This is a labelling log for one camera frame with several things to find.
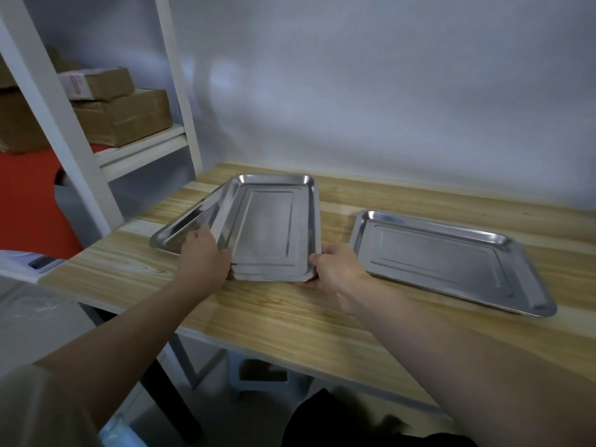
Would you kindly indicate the small labelled cardboard box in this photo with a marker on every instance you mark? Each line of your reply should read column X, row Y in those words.
column 100, row 82

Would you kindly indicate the person's right hand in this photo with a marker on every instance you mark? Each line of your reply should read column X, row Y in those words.
column 342, row 273

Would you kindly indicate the person's left hand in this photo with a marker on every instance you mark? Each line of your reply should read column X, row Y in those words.
column 201, row 263

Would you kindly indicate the clear plastic bin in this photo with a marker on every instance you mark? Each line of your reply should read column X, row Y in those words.
column 37, row 316

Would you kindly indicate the white appliance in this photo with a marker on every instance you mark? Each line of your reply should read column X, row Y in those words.
column 28, row 264

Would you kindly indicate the small steel tray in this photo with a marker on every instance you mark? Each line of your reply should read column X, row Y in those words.
column 191, row 223
column 270, row 228

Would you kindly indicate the person's black trousers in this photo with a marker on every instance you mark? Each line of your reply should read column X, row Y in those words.
column 354, row 423

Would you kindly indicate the person's right thumb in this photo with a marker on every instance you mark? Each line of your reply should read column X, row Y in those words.
column 321, row 256

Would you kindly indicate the black table leg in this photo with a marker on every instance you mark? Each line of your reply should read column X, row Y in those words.
column 172, row 400

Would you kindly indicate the flat brown cardboard box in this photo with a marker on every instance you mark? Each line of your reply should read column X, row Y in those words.
column 125, row 117

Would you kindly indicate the white plastic stool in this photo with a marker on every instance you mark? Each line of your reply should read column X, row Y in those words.
column 265, row 374

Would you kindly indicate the white shelf frame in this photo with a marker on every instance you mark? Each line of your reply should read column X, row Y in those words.
column 70, row 134

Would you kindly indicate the person's white sleeve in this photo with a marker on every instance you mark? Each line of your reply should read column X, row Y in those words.
column 42, row 409

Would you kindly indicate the large brown cardboard box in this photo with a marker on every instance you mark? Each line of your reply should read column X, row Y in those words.
column 18, row 123

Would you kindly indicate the red plastic stool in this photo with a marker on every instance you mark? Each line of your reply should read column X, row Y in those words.
column 32, row 200

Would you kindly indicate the person's left forearm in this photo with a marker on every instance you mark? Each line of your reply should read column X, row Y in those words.
column 116, row 339

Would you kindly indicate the person's right forearm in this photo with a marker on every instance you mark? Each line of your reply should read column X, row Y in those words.
column 470, row 367

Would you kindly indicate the person's left thumb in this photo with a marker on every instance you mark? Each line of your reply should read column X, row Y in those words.
column 222, row 260

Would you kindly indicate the large steel tray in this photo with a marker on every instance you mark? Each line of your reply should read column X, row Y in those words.
column 447, row 260

